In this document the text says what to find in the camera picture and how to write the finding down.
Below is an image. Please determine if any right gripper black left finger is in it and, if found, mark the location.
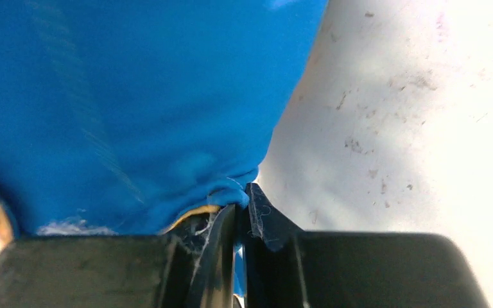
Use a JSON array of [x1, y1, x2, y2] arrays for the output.
[[0, 205, 236, 307]]

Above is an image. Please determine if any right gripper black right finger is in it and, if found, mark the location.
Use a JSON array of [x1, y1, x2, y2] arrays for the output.
[[242, 184, 488, 307]]

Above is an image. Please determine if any yellow and blue pillowcase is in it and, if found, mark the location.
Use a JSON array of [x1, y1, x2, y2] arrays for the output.
[[0, 0, 329, 298]]

